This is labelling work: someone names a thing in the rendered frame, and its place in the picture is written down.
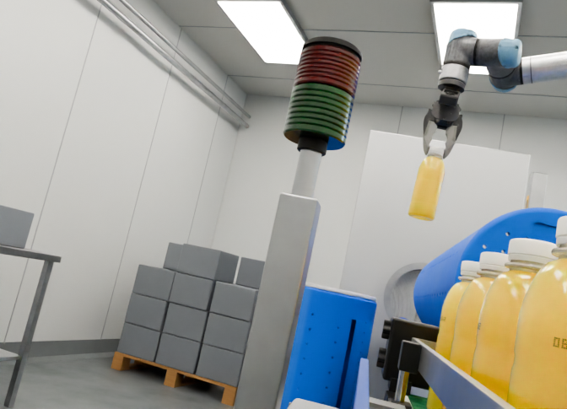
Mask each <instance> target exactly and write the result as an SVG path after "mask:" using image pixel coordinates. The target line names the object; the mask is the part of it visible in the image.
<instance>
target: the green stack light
mask: <svg viewBox="0 0 567 409"><path fill-rule="evenodd" d="M353 106H354V99H353V97H352V96H351V95H350V94H349V93H347V92H346V91H344V90H342V89H340V88H337V87H334V86H331V85H328V84H324V83H301V84H298V85H296V86H295V87H293V90H292V94H291V98H290V102H289V108H288V113H287V117H286V121H285V124H284V129H283V135H284V136H285V137H286V138H287V139H288V140H290V141H291V142H293V143H296V144H298V142H299V139H300V138H301V137H315V138H319V139H321V140H323V141H325V142H326V143H327V150H339V149H341V148H343V147H345V144H346V139H347V135H348V128H349V123H350V118H351V115H352V110H353Z"/></svg>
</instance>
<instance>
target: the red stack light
mask: <svg viewBox="0 0 567 409"><path fill-rule="evenodd" d="M360 69H361V61H360V60H359V59H358V58H357V57H356V56H355V55H354V54H353V53H352V52H350V51H347V50H345V49H343V48H340V47H336V46H328V45H314V46H308V47H306V48H305V49H304V50H302V51H301V53H300V59H299V63H298V67H297V71H296V74H295V79H294V86H293V87H295V86H296V85H298V84H301V83H324V84H328V85H331V86H334V87H337V88H340V89H342V90H344V91H346V92H347V93H349V94H350V95H351V96H352V97H353V99H354V98H355V94H356V89H357V85H358V81H359V73H360Z"/></svg>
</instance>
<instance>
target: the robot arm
mask: <svg viewBox="0 0 567 409"><path fill-rule="evenodd" d="M521 54H522V43H521V41H520V40H518V39H509V38H503V39H502V38H478V35H477V33H476V32H475V31H474V30H471V29H469V30H468V29H467V28H458V29H455V30H453V31H452V32H451V34H450V37H449V40H448V43H447V44H446V50H445V56H444V60H443V63H442V68H441V70H439V72H438V74H440V78H439V84H438V89H439V90H441V91H442V92H441V94H440V99H439V100H436V102H434V103H433V104H432V106H433V109H429V111H428V113H427V114H426V116H425V118H424V124H423V128H424V134H423V148H424V154H425V155H427V154H428V151H429V148H430V146H429V144H430V143H431V141H432V136H433V134H434V133H435V132H436V129H437V128H438V129H442V130H445V135H446V137H447V140H446V142H445V149H444V154H443V159H445V158H446V157H447V156H448V155H449V154H450V152H451V150H452V148H453V146H454V144H455V142H456V140H457V138H458V136H459V134H460V132H461V130H462V115H460V111H461V110H462V109H461V106H459V104H458V103H457V102H458V100H459V96H460V94H461V93H463V92H464V89H465V86H466V85H467V80H468V76H469V72H470V68H471V66H474V67H486V68H487V71H488V74H489V81H490V83H491V84H492V86H493V87H494V89H496V90H497V91H499V92H502V93H506V92H510V91H511V90H512V89H514V88H515V87H516V86H517V85H522V84H529V83H542V82H549V81H557V80H564V79H567V51H563V52H557V53H551V54H545V55H539V56H533V57H523V58H521Z"/></svg>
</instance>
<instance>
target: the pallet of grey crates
mask: <svg viewBox="0 0 567 409"><path fill-rule="evenodd" d="M238 260H239V256H237V255H234V254H230V253H228V252H224V251H221V250H215V249H210V248H206V247H201V246H197V245H189V244H183V245H180V244H176V243H171V242H170V243H169V245H168V249H167V252H166V256H165V262H164V265H163V268H159V267H155V266H146V265H141V264H139V266H138V271H137V275H136V278H135V282H134V285H133V289H132V293H131V297H130V300H129V304H128V307H127V313H126V317H125V320H124V321H125V323H124V325H123V328H122V332H121V338H120V341H119V345H118V348H117V352H115V354H114V358H113V360H112V364H111V368H112V369H116V370H119V371H122V370H129V369H142V368H150V367H159V368H162V369H167V372H166V376H165V382H164V385H167V386H169V387H173V388H175V387H180V386H184V385H192V384H196V383H201V382H205V381H206V382H208V383H212V384H215V385H219V386H223V387H224V393H223V398H222V401H221V403H224V404H226V405H229V406H233V405H234V404H235V398H236V393H237V390H238V385H239V381H240V374H241V370H242V366H243V362H244V358H245V354H246V347H247V343H248V339H249V335H250V330H251V323H252V320H253V315H254V311H255V308H256V303H257V296H258V292H259V288H260V284H261V280H262V273H263V269H264V265H265V261H260V260H256V259H251V258H247V257H243V256H242V257H241V259H240V266H239V271H238V274H237V278H236V282H235V283H234V280H235V273H236V268H237V265H238ZM131 359H133V360H135V361H134V363H130V361H131ZM183 375H185V379H183Z"/></svg>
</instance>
